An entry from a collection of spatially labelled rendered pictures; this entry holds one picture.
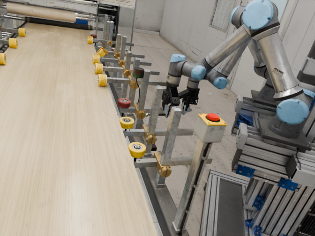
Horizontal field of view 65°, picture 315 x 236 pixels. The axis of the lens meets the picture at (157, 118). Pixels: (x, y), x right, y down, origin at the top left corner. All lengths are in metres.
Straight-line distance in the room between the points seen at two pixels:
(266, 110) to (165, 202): 0.97
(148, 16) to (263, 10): 9.26
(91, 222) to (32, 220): 0.16
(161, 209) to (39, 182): 0.53
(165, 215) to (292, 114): 0.68
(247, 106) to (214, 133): 1.01
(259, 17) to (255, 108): 0.81
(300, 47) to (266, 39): 3.10
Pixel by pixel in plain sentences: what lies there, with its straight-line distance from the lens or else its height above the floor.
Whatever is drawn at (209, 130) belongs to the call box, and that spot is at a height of 1.20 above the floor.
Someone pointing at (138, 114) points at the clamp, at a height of 0.85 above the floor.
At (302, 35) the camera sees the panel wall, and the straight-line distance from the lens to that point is 4.26.
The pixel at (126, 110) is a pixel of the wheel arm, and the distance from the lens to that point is 1.59.
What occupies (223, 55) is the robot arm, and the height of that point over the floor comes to 1.31.
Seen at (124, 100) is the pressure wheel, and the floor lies 0.91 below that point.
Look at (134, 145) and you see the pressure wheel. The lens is 1.16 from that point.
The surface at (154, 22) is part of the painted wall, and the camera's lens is 10.38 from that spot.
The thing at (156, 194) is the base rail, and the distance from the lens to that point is 1.23.
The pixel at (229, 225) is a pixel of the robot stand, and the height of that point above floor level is 0.21.
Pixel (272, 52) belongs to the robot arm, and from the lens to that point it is 1.15.
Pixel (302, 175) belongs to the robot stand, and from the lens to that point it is 1.33.
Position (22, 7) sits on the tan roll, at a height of 1.08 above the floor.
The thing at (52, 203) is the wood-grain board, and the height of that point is 0.90.
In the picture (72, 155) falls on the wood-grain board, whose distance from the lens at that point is 1.08.
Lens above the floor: 1.55
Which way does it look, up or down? 27 degrees down
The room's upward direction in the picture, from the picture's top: 11 degrees clockwise
